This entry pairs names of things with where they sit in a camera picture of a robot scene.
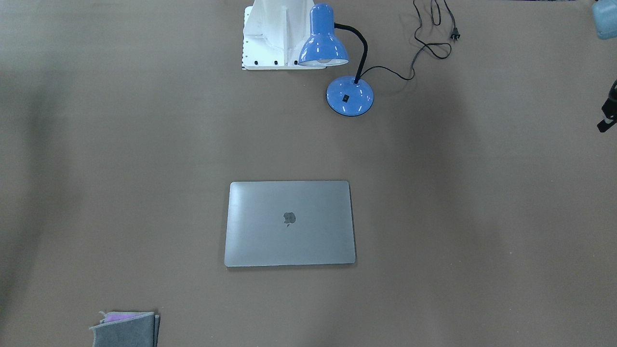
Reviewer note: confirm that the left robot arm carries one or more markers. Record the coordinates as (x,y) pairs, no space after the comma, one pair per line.
(605,17)

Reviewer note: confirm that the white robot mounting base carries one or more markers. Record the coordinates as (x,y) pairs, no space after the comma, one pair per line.
(274,33)

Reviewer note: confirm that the grey laptop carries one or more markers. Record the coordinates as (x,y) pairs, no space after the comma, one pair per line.
(289,223)

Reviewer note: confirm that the folded grey cloth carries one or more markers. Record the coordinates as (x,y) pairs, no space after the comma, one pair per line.
(126,329)

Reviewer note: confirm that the blue desk lamp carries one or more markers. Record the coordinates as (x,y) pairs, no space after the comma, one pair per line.
(349,96)

